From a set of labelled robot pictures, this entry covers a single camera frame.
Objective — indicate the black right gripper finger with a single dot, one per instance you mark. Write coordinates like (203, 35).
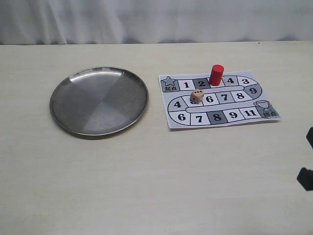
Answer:
(305, 178)

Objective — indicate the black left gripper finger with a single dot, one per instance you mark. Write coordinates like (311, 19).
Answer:
(309, 136)

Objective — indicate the red cylinder game piece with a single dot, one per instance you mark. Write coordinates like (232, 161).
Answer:
(216, 75)

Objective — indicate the wooden die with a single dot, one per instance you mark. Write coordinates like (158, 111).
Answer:
(196, 96)

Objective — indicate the paper game board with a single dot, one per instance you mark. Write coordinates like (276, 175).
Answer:
(239, 99)

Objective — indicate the round steel plate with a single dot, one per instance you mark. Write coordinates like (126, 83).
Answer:
(99, 101)

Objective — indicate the white curtain backdrop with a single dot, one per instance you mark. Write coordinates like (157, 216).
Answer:
(30, 22)

